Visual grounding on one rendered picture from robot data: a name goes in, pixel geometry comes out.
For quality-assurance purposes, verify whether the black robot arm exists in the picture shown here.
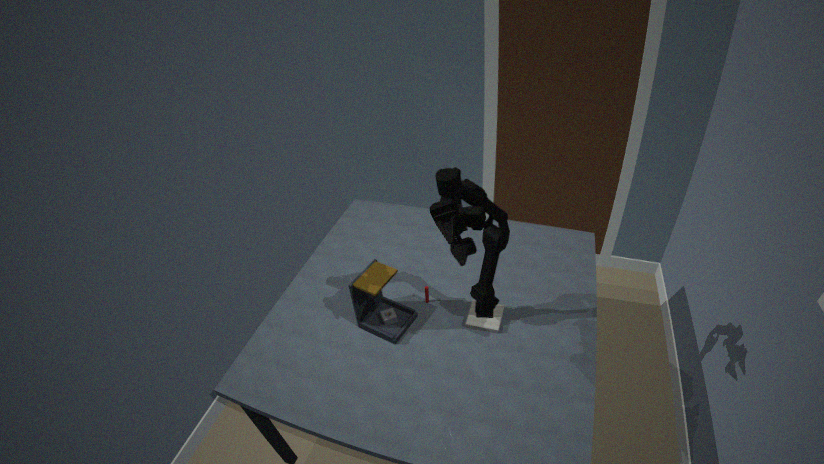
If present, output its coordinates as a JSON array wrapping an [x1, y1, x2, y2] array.
[[436, 167, 510, 318]]

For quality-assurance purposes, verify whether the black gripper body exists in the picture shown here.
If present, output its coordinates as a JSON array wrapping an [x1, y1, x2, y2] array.
[[430, 198, 477, 256]]

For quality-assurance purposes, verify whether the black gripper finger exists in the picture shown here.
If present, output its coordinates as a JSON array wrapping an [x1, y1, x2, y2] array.
[[451, 243, 474, 266], [433, 210, 460, 244]]

